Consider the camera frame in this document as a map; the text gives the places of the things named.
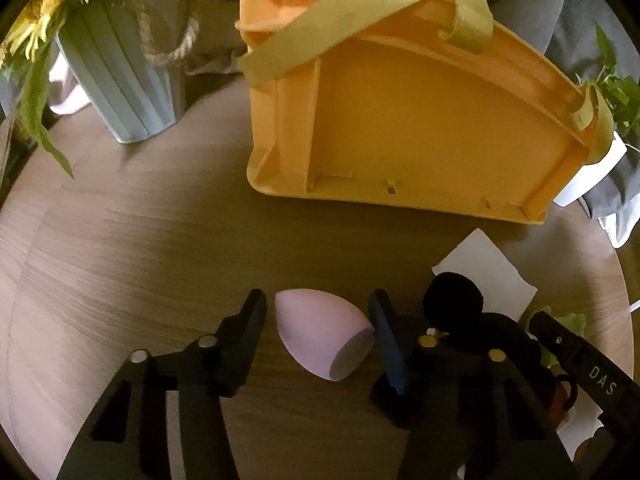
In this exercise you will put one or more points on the pink makeup sponge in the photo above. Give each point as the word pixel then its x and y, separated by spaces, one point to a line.
pixel 324 333

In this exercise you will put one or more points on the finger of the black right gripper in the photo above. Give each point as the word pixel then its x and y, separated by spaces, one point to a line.
pixel 614 392

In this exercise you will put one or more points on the orange plastic crate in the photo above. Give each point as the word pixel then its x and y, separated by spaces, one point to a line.
pixel 425 104

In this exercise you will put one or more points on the white paper napkin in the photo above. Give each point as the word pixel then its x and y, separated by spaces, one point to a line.
pixel 482 262

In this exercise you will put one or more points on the white plant pot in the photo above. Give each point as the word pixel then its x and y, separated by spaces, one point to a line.
pixel 589 176

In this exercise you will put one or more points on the black mouse plush toy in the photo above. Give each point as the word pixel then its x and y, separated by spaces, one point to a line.
pixel 454 306

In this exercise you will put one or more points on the sunflower bouquet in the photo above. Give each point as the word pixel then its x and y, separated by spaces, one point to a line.
pixel 29 51

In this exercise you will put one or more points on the green potted plant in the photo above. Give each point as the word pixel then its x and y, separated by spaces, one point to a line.
pixel 620 93

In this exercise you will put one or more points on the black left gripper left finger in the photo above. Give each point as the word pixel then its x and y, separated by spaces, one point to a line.
pixel 156 404

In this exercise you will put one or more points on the green felt leaf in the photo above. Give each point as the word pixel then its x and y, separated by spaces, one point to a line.
pixel 574 322

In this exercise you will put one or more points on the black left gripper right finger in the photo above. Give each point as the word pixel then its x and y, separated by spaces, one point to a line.
pixel 464 415

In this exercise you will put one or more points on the grey ribbed vase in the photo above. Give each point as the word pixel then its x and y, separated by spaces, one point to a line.
pixel 127 55

